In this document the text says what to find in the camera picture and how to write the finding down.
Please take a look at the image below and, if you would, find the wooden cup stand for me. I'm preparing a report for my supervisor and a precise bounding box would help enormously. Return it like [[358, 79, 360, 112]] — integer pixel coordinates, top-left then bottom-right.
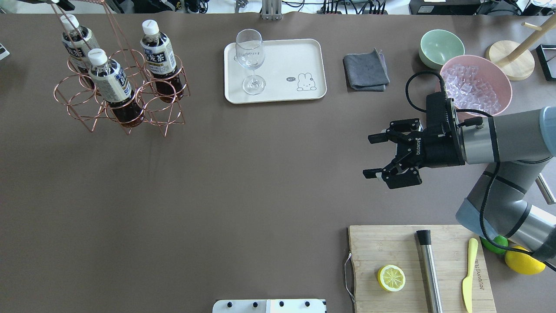
[[485, 14, 556, 81]]

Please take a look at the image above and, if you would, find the yellow lemon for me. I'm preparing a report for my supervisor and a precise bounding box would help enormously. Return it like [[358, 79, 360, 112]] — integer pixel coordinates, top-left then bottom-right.
[[504, 251, 546, 275]]

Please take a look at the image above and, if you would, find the green lime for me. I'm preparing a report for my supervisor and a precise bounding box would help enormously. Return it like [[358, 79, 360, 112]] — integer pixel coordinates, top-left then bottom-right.
[[480, 235, 509, 255]]

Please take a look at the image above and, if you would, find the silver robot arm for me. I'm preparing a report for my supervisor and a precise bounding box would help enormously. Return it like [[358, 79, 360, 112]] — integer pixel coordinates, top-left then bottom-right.
[[363, 104, 555, 269]]

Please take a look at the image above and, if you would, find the black glass rack tray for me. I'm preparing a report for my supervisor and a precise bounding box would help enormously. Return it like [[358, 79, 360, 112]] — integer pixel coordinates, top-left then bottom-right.
[[535, 44, 556, 82]]

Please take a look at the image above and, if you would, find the yellow plastic knife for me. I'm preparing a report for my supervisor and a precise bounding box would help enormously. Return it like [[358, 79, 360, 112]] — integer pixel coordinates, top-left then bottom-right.
[[461, 238, 478, 313]]

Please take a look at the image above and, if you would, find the lemon half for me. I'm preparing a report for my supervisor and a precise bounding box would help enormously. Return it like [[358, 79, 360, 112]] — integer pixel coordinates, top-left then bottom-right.
[[377, 265, 406, 293]]

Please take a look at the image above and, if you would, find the copper wire bottle basket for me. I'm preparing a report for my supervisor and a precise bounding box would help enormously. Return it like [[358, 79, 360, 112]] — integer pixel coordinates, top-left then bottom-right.
[[50, 0, 191, 136]]

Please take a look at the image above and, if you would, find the grey folded cloth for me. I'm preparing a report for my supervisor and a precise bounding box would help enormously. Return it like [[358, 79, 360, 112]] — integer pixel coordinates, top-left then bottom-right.
[[342, 49, 391, 92]]

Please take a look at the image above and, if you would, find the bamboo cutting board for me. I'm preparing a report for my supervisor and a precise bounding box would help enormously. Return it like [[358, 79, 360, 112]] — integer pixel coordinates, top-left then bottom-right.
[[348, 225, 477, 313]]

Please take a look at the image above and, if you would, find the green bowl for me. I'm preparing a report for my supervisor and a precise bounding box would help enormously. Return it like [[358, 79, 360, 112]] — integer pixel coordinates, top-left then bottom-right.
[[419, 29, 465, 70]]

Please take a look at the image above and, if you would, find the tea bottle white cap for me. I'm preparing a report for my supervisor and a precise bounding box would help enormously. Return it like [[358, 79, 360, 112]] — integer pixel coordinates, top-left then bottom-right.
[[141, 20, 184, 103], [60, 14, 100, 88], [88, 48, 144, 127]]

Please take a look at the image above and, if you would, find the steel muddler black tip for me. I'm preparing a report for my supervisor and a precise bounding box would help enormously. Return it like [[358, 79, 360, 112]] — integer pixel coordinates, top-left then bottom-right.
[[416, 230, 443, 313]]

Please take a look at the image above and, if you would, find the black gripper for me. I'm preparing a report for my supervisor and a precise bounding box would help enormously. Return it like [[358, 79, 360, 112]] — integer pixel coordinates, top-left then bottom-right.
[[363, 118, 465, 190]]

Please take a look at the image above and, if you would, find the cream rabbit tray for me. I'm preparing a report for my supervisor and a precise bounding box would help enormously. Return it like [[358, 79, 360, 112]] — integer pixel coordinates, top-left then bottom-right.
[[224, 38, 327, 104]]

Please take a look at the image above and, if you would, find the clear wine glass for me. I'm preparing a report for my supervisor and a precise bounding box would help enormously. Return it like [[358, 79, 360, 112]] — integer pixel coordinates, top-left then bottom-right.
[[235, 29, 266, 95]]

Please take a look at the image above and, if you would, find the pink bowl of ice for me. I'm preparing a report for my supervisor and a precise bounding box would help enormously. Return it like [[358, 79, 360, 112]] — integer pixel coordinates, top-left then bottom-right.
[[440, 55, 513, 117]]

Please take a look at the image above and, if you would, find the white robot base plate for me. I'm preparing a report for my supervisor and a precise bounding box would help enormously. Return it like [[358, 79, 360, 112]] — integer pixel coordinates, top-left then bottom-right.
[[212, 298, 327, 313]]

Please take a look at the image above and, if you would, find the metal ice scoop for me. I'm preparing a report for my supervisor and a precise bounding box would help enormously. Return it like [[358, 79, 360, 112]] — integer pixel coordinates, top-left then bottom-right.
[[535, 173, 556, 205]]

